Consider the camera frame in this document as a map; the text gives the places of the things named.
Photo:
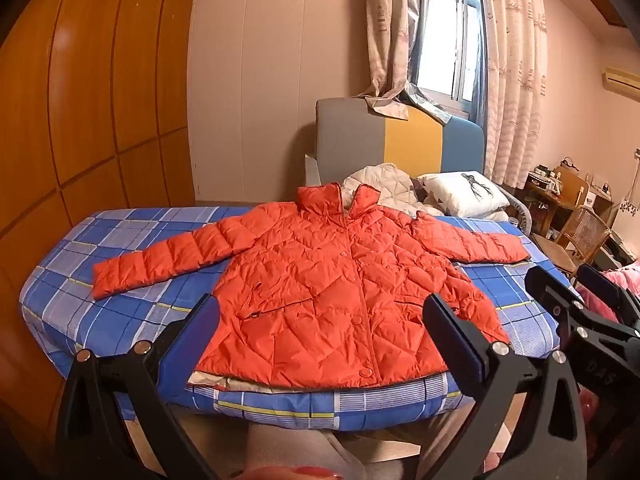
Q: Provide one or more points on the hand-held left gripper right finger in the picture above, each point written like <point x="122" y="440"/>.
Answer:
<point x="457" y="342"/>

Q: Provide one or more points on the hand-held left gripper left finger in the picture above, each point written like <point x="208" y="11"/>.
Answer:
<point x="199" y="331"/>

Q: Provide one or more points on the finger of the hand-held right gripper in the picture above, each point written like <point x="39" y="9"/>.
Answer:
<point x="550" y="290"/>
<point x="600" y="285"/>

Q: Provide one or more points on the orange quilted jacket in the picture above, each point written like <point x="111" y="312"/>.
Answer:
<point x="320" y="285"/>

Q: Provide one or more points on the pink cloth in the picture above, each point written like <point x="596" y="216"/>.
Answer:
<point x="627" y="280"/>

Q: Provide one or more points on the rattan chair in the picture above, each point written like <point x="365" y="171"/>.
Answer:
<point x="585" y="230"/>

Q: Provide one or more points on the wooden desk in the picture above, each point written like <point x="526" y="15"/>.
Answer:
<point x="547" y="205"/>

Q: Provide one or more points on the bed with blue plaid sheet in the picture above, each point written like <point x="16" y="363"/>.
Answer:
<point x="125" y="260"/>

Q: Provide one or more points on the wooden board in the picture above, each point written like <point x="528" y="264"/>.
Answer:
<point x="572" y="180"/>

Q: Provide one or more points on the white printed pillow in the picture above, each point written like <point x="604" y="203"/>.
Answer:
<point x="460" y="192"/>

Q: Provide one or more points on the cream quilted garment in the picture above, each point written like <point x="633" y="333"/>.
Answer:
<point x="375" y="180"/>

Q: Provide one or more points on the pink patterned curtain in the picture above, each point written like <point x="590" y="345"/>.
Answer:
<point x="515" y="70"/>

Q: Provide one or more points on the grey yellow blue headboard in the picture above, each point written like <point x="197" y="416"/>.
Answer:
<point x="360" y="135"/>

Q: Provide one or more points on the wooden wardrobe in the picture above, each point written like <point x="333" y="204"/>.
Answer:
<point x="90" y="110"/>

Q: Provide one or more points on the window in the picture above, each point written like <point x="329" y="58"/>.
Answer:
<point x="450" y="45"/>

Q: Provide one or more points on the pink curtain with silver lining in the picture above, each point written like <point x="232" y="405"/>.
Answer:
<point x="385" y="35"/>

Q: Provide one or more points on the floral wall sticker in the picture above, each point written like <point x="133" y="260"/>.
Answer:
<point x="631" y="195"/>

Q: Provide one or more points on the wall air conditioner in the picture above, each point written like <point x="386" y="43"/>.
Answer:
<point x="622" y="80"/>

